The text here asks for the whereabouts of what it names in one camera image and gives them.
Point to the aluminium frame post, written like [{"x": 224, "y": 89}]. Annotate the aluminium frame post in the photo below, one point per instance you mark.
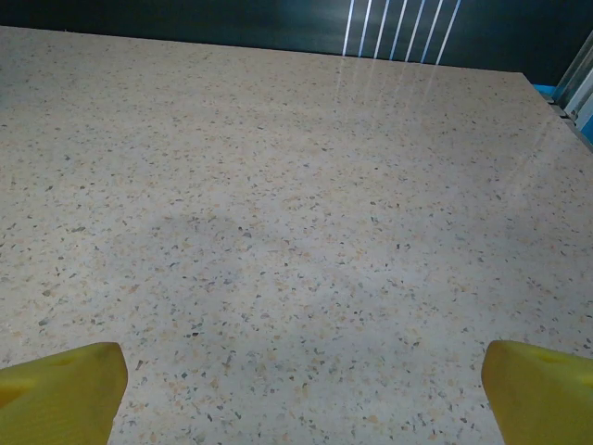
[{"x": 576, "y": 79}]

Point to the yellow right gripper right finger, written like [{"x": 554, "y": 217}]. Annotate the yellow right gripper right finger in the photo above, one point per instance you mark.
[{"x": 542, "y": 403}]

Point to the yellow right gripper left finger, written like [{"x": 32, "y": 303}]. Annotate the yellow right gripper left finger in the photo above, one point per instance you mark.
[{"x": 60, "y": 398}]

